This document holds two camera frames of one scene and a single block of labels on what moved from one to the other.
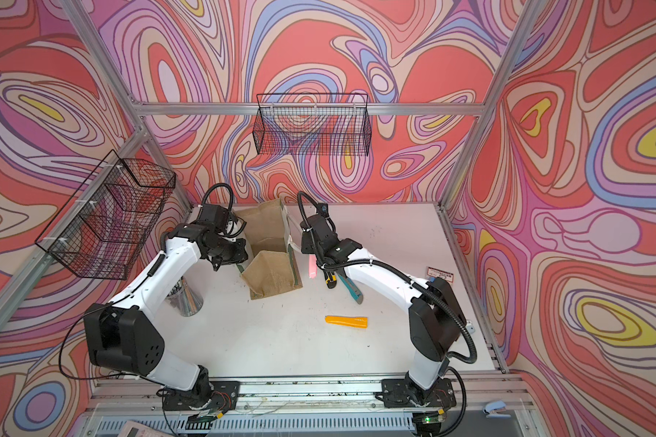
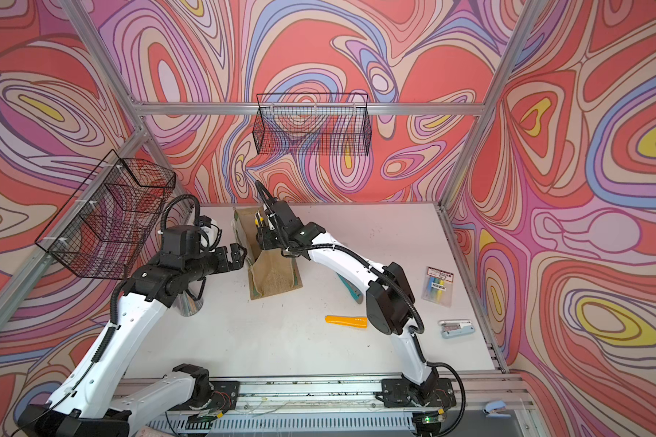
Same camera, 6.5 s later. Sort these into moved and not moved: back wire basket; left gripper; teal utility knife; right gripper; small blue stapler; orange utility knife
Moved: right gripper; left gripper
Not moved: small blue stapler; teal utility knife; back wire basket; orange utility knife
